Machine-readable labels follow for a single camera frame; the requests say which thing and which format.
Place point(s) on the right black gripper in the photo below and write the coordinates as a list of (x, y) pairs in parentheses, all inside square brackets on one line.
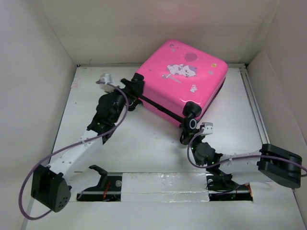
[(191, 134)]

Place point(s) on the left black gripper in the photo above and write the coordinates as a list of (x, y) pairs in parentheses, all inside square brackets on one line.
[(134, 89)]

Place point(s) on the pink hard-shell suitcase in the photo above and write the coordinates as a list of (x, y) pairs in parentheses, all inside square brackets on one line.
[(180, 84)]

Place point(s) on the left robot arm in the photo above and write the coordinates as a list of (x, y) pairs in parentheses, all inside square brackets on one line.
[(50, 183)]

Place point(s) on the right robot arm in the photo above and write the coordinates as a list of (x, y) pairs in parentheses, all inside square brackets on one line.
[(268, 164)]

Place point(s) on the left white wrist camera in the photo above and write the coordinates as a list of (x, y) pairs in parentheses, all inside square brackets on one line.
[(103, 82)]

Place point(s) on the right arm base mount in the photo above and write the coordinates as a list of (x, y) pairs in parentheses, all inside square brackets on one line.
[(222, 188)]

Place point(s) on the aluminium rail right side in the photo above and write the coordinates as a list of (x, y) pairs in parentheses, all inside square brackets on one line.
[(254, 105)]

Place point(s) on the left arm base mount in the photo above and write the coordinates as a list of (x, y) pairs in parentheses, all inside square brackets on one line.
[(108, 188)]

